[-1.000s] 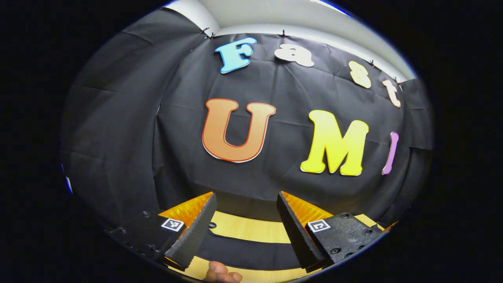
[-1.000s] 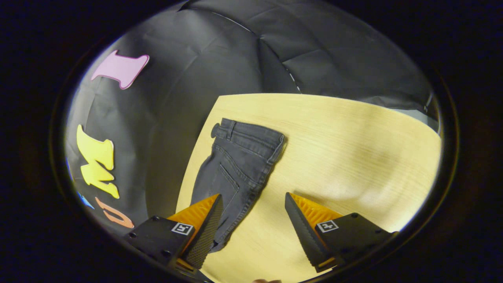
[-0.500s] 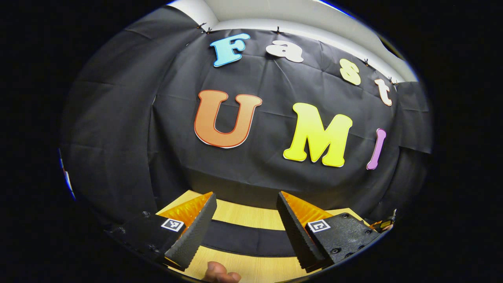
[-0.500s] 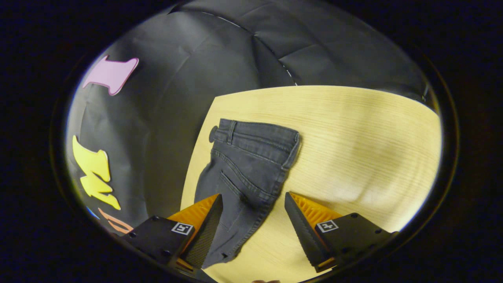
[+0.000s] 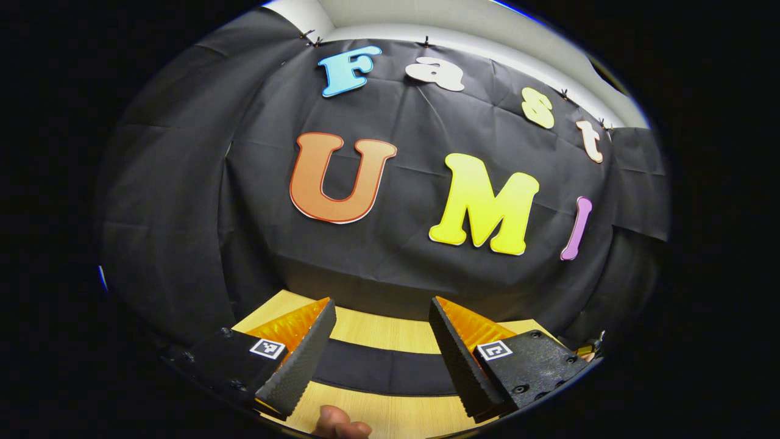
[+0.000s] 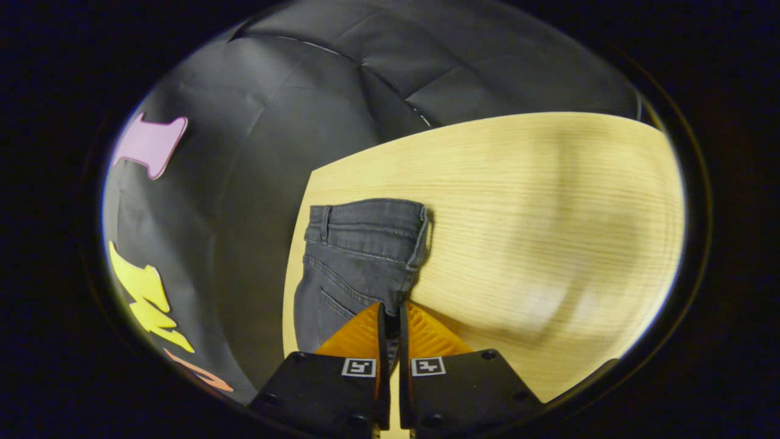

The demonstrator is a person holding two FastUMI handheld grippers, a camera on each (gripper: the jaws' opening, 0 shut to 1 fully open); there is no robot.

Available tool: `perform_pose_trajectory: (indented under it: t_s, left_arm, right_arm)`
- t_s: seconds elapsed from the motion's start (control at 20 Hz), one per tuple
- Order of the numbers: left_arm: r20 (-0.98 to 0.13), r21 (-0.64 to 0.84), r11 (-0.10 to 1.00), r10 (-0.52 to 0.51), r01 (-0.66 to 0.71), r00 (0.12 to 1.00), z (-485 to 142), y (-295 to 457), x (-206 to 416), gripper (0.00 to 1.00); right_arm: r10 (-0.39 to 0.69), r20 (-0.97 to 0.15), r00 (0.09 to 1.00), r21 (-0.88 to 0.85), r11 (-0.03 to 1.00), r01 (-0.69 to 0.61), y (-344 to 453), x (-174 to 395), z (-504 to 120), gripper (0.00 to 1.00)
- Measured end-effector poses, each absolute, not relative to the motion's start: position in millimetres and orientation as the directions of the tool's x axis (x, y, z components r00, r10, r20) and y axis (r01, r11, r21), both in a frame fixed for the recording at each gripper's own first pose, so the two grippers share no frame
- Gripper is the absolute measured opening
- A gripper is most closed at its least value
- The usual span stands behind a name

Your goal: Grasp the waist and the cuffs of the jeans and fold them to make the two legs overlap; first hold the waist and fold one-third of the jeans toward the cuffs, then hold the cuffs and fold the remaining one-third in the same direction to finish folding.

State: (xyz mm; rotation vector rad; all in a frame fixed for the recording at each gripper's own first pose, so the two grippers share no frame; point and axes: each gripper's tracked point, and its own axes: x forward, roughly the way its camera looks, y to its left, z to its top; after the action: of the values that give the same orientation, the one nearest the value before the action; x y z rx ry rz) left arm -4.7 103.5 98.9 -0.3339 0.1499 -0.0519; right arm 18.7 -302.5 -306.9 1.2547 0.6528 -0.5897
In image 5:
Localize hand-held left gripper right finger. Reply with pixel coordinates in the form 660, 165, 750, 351
428, 296, 602, 424

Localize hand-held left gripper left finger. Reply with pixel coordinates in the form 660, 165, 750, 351
160, 296, 338, 420

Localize dark blue jeans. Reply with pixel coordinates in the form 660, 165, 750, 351
310, 337, 459, 397

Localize black backdrop cloth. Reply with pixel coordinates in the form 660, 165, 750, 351
97, 6, 671, 355

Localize row of black cloth clips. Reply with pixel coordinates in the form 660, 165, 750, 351
300, 29, 615, 132

